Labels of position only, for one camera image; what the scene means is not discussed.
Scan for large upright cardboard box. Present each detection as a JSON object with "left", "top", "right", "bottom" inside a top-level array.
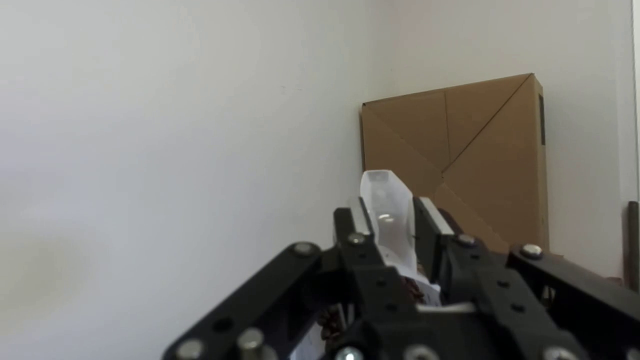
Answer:
[{"left": 358, "top": 72, "right": 551, "bottom": 256}]

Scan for clear plastic measuring jug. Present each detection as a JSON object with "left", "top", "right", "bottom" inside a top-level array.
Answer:
[{"left": 358, "top": 168, "right": 445, "bottom": 308}]

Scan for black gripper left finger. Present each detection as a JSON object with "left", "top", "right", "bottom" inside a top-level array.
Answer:
[{"left": 161, "top": 206, "right": 428, "bottom": 360}]

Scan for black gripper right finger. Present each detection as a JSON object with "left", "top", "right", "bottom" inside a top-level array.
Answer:
[{"left": 412, "top": 195, "right": 640, "bottom": 360}]

